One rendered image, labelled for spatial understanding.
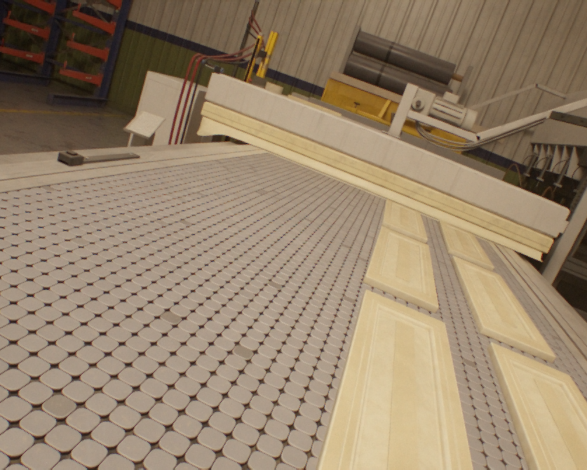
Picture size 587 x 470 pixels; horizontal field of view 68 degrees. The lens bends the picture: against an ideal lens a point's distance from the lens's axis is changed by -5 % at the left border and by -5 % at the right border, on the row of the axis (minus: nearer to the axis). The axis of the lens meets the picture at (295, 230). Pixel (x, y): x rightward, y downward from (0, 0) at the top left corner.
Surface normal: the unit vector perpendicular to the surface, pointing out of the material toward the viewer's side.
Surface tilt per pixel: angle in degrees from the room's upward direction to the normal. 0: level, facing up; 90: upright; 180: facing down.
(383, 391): 11
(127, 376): 0
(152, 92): 90
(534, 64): 90
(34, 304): 0
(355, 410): 0
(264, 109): 90
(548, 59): 90
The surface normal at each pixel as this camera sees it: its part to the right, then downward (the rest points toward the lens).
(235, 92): -0.23, 0.20
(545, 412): 0.15, -0.96
